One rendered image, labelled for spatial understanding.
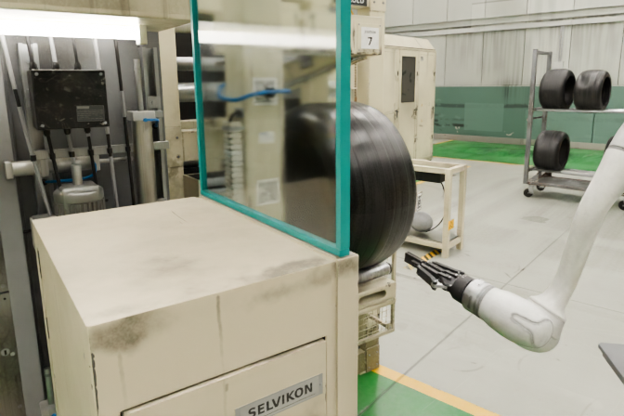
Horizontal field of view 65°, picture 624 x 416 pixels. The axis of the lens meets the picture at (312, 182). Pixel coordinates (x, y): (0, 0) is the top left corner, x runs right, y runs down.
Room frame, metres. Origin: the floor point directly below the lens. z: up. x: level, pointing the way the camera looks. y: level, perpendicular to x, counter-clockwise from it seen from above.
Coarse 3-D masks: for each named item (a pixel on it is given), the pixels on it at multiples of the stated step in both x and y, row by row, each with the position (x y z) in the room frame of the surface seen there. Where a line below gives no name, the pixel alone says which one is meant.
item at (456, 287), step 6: (462, 276) 1.23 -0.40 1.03; (468, 276) 1.23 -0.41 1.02; (444, 282) 1.24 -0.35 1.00; (450, 282) 1.24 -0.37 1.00; (456, 282) 1.22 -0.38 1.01; (462, 282) 1.21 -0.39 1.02; (468, 282) 1.20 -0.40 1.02; (444, 288) 1.24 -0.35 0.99; (450, 288) 1.22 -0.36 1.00; (456, 288) 1.21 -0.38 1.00; (462, 288) 1.20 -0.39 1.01; (450, 294) 1.22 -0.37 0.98; (456, 294) 1.21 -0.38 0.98; (456, 300) 1.22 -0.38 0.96
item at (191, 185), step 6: (192, 174) 1.84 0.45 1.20; (198, 174) 1.85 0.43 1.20; (186, 180) 1.79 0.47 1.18; (192, 180) 1.74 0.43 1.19; (198, 180) 1.70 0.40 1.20; (186, 186) 1.80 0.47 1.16; (192, 186) 1.74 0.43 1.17; (198, 186) 1.70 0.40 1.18; (186, 192) 1.80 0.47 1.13; (192, 192) 1.75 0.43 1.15; (198, 192) 1.70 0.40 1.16
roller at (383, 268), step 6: (378, 264) 1.59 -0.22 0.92; (384, 264) 1.60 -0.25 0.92; (360, 270) 1.54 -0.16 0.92; (366, 270) 1.54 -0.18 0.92; (372, 270) 1.55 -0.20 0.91; (378, 270) 1.56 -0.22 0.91; (384, 270) 1.58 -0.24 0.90; (390, 270) 1.60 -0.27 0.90; (360, 276) 1.52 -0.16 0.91; (366, 276) 1.53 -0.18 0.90; (372, 276) 1.55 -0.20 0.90; (378, 276) 1.56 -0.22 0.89; (360, 282) 1.53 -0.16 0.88
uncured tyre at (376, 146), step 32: (352, 128) 1.46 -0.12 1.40; (384, 128) 1.52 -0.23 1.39; (352, 160) 1.39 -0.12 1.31; (384, 160) 1.44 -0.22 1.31; (352, 192) 1.37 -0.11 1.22; (384, 192) 1.40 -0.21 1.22; (416, 192) 1.51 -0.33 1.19; (352, 224) 1.37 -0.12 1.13; (384, 224) 1.41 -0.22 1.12; (384, 256) 1.51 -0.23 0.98
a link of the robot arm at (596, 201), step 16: (608, 160) 1.16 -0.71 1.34; (608, 176) 1.14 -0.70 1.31; (592, 192) 1.15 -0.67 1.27; (608, 192) 1.13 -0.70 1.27; (592, 208) 1.13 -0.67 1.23; (608, 208) 1.13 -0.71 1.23; (576, 224) 1.16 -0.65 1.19; (592, 224) 1.14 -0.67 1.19; (576, 240) 1.16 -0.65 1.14; (592, 240) 1.15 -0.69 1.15; (576, 256) 1.16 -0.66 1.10; (560, 272) 1.19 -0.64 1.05; (576, 272) 1.17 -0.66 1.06; (560, 288) 1.19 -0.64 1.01; (544, 304) 1.17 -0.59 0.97; (560, 304) 1.18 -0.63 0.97; (560, 320) 1.15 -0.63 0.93; (560, 336) 1.19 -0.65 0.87; (544, 352) 1.18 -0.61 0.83
